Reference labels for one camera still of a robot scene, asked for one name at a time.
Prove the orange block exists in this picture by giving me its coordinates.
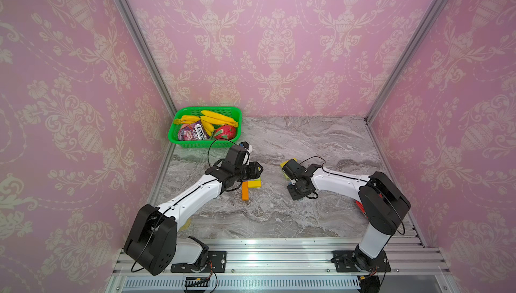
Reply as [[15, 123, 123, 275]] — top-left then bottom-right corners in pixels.
[[241, 182, 249, 201]]

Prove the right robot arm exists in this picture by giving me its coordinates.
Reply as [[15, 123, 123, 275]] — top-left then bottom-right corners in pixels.
[[282, 160, 411, 274]]

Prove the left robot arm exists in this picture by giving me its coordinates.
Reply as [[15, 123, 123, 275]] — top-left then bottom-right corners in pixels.
[[123, 161, 263, 276]]

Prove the red dragon fruit toy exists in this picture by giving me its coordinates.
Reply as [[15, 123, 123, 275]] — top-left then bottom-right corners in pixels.
[[212, 125, 237, 141]]

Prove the purple snack packet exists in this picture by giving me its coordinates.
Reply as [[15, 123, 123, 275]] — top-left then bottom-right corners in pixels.
[[177, 120, 209, 141]]

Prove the yellow banana bunch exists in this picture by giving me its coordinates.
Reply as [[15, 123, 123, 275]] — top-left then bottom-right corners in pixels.
[[173, 110, 239, 136]]

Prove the green plastic basket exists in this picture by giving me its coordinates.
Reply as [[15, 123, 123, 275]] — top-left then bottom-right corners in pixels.
[[168, 106, 243, 148]]

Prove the red snack bag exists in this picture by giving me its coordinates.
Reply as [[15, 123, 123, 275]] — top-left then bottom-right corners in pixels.
[[356, 200, 366, 216]]

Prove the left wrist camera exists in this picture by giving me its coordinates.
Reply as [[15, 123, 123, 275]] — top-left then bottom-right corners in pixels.
[[224, 141, 253, 169]]

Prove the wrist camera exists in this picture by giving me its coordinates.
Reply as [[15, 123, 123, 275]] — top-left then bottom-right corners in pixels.
[[282, 159, 309, 185], [224, 141, 253, 169]]

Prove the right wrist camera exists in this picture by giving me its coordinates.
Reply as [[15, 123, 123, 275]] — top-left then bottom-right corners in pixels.
[[282, 159, 309, 185]]

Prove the aluminium mounting rail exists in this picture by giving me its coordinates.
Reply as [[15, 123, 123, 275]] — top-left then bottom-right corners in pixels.
[[106, 237, 459, 292]]

